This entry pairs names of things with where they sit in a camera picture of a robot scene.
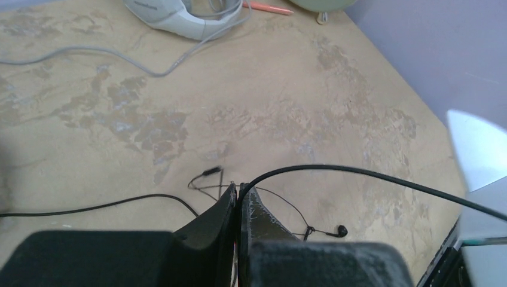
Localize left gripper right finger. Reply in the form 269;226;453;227
238;188;413;286

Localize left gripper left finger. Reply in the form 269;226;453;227
1;184;236;286

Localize black headphone cable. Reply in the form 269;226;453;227
0;164;507;222

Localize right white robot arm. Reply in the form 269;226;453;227
447;110;506;286

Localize white grey headphones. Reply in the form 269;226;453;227
123;1;243;41

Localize orange pen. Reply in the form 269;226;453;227
242;0;294;16

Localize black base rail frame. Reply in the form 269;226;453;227
416;221;472;287

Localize grey headphone cable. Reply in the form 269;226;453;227
0;0;254;78

